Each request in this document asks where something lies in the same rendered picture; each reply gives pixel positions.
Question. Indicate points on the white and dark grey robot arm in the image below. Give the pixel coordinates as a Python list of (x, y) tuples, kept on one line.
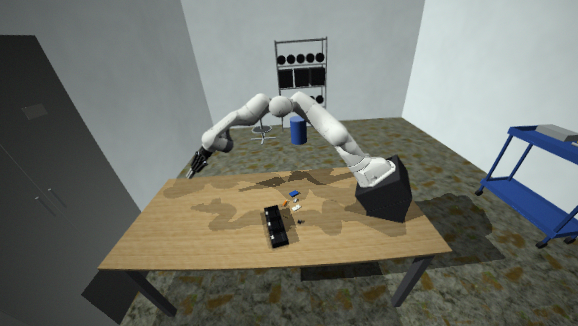
[(365, 169)]

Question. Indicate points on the black rack of bins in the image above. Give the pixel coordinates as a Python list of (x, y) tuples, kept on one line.
[(278, 235)]

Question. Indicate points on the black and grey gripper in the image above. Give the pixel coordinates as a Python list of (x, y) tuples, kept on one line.
[(200, 161)]

